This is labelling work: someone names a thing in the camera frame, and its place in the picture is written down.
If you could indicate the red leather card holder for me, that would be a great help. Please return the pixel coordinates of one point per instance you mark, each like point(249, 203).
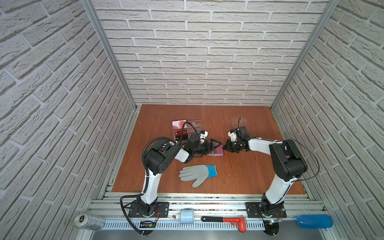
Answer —
point(215, 150)

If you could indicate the clear acrylic card organizer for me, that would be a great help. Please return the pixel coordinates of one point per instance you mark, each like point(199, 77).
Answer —
point(181, 135)

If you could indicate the aluminium rail frame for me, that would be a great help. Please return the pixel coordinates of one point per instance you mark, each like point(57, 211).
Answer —
point(226, 206)

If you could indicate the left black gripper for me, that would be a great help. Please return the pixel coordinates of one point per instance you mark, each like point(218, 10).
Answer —
point(209, 149)

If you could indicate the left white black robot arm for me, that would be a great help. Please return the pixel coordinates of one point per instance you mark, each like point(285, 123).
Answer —
point(160, 152)

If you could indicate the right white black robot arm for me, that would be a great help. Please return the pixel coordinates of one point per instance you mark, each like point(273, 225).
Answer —
point(288, 163)

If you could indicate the blue plastic bottle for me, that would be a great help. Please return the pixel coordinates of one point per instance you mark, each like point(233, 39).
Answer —
point(315, 221)

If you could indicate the red white card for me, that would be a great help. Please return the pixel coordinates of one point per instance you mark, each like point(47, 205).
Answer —
point(178, 124)

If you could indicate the grey blue work glove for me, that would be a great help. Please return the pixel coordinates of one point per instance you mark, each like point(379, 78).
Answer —
point(198, 174)

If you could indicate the silver drink can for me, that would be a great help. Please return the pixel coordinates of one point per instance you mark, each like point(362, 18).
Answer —
point(89, 221)

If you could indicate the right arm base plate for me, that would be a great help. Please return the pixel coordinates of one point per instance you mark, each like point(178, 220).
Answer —
point(265, 210)

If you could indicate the white plastic bottle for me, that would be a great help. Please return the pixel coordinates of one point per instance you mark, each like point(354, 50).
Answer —
point(185, 216)

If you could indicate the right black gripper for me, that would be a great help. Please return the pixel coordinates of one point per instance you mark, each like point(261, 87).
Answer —
point(227, 146)

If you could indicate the black round foot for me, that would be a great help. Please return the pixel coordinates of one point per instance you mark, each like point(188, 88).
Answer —
point(271, 228)

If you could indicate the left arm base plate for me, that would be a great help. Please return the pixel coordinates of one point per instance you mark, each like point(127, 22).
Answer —
point(154, 210)

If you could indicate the red black pipe wrench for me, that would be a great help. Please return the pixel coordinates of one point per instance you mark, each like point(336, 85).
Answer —
point(238, 222)

